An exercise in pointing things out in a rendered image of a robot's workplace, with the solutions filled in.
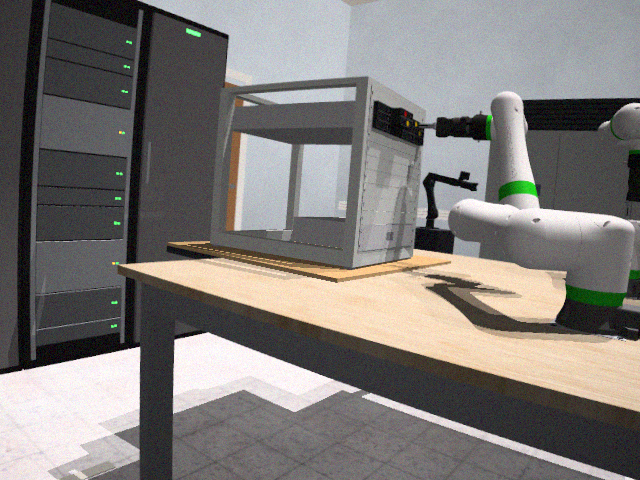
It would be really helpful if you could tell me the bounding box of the tan flat board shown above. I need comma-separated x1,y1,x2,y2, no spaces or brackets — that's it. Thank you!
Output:
167,241,451,283

